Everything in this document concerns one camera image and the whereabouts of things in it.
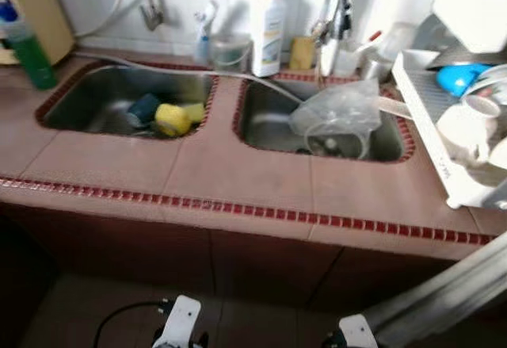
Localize yellow bowl with grey base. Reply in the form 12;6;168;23
153;102;193;138

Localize teal ceramic mug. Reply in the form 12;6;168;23
127;93;162;127

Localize white ceramic cup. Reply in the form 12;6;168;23
436;94;504;168

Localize white plate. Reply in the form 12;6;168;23
471;64;507;107

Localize blue plastic bowl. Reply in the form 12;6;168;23
436;63;492;98

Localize white dish rack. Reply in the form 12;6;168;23
392;47;507;210

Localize white rack drain spout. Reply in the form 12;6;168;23
379;96;414;120

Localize white cutlery holder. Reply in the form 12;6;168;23
433;0;507;54

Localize stainless steel cup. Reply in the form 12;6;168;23
360;51;397;83

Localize clear plastic jug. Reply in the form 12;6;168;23
380;21;425;59

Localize clear round plastic container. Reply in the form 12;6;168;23
303;120;371;161

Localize clear plastic bag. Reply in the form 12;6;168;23
289;78;383;136

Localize clear plastic cup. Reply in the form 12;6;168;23
337;43;365;78

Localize chrome sink faucet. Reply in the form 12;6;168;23
311;0;357;44

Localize mustard yellow sponge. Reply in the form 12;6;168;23
288;36;316;71

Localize steel sink basin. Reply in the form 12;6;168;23
234;78;415;163
36;61;216;139

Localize white bottle yellow cap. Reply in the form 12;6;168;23
250;0;288;78

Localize clear small plastic bucket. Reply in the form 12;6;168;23
210;35;253;75

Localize yellow green scouring sponge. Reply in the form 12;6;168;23
181;102;207;124

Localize clear toothbrush cup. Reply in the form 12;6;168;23
194;35;215;67

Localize white toothbrush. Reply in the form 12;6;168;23
196;0;219;44

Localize beige water purifier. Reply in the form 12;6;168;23
0;0;76;66

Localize green dish soap bottle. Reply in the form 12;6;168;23
0;3;58;91

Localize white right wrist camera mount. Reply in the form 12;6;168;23
339;314;379;348

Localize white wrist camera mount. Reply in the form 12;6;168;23
339;314;379;348
162;295;201;348

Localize grey water hose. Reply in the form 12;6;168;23
71;48;306;105

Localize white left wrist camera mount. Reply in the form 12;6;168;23
162;295;201;348

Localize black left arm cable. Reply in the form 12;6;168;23
93;299;171;348

